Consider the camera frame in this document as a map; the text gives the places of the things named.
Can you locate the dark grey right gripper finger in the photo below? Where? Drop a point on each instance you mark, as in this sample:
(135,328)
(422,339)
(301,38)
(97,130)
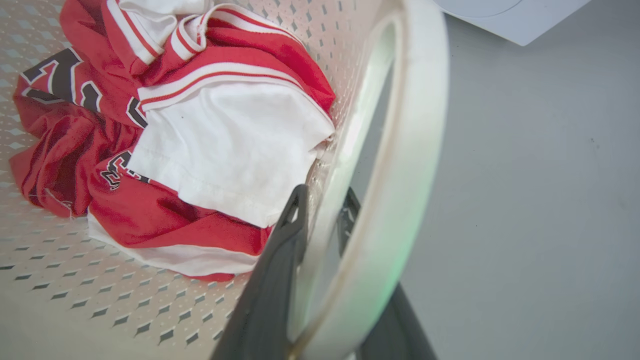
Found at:
(265,300)

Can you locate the white perforated plastic laundry basket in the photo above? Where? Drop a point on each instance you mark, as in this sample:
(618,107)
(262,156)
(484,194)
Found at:
(395,150)

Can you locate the red and white sports jersey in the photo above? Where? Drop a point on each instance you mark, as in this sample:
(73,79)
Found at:
(215,145)

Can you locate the white appliance corner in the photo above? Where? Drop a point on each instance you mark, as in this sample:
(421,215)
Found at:
(510,15)

